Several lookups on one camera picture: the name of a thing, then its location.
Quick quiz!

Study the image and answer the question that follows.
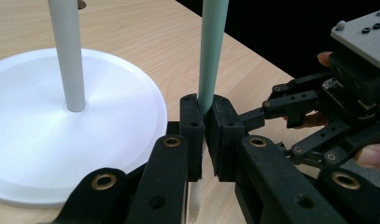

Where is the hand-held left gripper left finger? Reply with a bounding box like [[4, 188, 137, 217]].
[[125, 92, 205, 224]]

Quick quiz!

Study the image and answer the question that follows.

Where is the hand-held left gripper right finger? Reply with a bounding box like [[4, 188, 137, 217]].
[[208, 94, 347, 224]]

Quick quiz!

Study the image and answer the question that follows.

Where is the teal handled white brush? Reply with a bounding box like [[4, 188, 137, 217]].
[[187, 0, 230, 224]]

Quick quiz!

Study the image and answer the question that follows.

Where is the white utensil stand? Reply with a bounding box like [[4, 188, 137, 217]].
[[0, 0, 168, 209]]

